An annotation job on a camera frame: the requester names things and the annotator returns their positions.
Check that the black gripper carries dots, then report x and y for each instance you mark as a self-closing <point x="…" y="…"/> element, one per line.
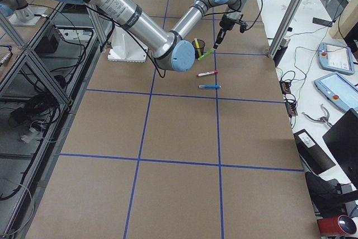
<point x="225" y="23"/>

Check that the green highlighter pen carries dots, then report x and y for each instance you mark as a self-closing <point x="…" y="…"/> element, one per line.
<point x="207" y="53"/>

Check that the yellow highlighter pen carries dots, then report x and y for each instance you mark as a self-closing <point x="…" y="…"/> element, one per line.
<point x="197" y="46"/>

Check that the red white marker pen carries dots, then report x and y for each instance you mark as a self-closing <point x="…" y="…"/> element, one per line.
<point x="207" y="73"/>

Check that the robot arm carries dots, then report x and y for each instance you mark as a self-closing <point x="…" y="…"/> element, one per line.
<point x="170" y="49"/>

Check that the black mesh pen cup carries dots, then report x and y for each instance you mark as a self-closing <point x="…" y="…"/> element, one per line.
<point x="202" y="45"/>

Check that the blue marker pen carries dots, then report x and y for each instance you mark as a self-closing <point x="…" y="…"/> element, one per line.
<point x="210" y="86"/>

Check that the dark metal water bottle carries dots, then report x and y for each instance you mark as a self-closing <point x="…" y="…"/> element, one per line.
<point x="281" y="50"/>

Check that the black smartphone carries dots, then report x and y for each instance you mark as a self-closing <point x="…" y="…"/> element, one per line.
<point x="322" y="22"/>

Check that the teach pendant far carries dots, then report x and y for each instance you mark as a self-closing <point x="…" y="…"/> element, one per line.
<point x="336" y="58"/>

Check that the teach pendant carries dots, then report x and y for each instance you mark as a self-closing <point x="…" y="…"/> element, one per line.
<point x="338" y="90"/>
<point x="336" y="58"/>

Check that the teach pendant near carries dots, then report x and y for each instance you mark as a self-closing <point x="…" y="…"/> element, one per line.
<point x="338" y="90"/>

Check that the metal pliers tool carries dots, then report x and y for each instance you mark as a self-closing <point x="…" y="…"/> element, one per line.
<point x="323" y="119"/>

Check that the black laptop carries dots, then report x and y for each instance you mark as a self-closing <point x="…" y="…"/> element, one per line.
<point x="341" y="140"/>

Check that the red cylindrical speaker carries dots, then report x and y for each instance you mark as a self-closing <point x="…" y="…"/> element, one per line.
<point x="341" y="225"/>

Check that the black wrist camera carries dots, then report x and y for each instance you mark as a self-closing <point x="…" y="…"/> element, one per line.
<point x="243" y="26"/>

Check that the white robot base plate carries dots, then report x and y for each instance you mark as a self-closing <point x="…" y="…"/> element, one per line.
<point x="125" y="48"/>

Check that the aluminium frame post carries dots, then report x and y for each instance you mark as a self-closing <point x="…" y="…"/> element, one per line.
<point x="283" y="27"/>

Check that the aluminium frame rack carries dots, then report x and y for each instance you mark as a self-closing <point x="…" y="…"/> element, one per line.
<point x="45" y="71"/>

